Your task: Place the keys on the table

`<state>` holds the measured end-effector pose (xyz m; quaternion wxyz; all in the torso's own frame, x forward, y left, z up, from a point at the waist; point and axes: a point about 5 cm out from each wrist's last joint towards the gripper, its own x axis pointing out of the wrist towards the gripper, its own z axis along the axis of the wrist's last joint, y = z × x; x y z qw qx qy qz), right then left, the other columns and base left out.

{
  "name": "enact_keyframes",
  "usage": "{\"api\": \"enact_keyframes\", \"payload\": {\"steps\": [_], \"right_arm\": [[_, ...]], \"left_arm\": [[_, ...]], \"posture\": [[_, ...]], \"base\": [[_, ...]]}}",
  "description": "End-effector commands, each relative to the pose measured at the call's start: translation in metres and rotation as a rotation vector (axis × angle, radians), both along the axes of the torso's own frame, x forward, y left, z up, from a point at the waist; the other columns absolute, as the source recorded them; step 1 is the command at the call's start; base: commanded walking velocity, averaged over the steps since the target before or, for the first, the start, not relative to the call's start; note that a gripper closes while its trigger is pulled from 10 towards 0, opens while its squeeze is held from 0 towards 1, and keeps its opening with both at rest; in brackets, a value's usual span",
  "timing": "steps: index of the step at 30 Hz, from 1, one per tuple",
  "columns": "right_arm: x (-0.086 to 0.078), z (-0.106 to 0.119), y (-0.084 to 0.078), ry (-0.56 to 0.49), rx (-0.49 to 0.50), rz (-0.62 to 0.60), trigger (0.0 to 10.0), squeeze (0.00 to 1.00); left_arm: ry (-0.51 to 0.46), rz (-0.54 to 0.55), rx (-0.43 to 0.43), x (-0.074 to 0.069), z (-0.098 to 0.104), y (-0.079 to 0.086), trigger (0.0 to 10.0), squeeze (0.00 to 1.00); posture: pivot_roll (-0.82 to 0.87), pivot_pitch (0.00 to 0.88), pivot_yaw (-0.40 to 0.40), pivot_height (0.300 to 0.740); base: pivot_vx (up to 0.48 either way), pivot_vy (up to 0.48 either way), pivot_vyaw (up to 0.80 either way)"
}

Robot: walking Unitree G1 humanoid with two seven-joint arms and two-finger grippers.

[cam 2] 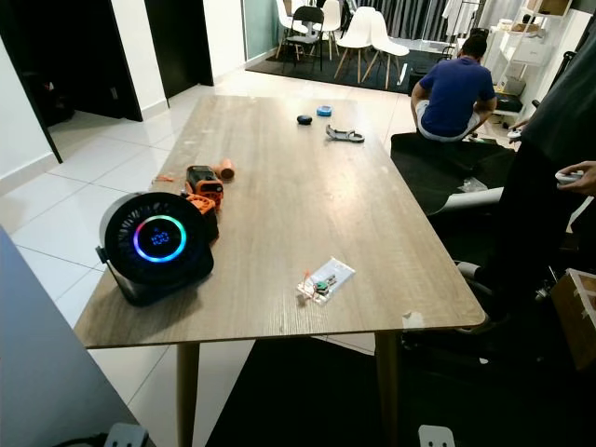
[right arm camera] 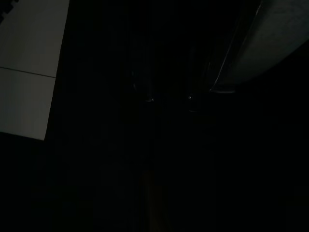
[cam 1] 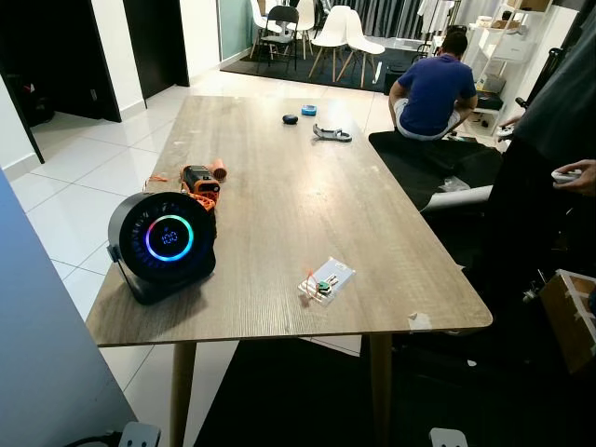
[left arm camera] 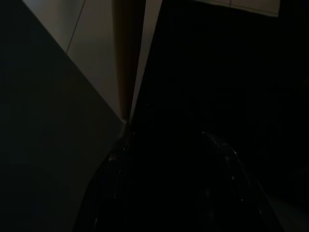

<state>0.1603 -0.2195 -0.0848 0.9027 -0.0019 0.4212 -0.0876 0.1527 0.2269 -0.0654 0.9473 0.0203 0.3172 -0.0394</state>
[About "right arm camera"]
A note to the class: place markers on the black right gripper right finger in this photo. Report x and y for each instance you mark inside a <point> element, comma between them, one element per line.
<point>196,91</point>

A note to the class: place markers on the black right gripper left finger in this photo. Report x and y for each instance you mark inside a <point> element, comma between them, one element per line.
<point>144,79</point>

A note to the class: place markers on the grey robot leg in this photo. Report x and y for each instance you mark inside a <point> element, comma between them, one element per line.
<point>272,36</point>

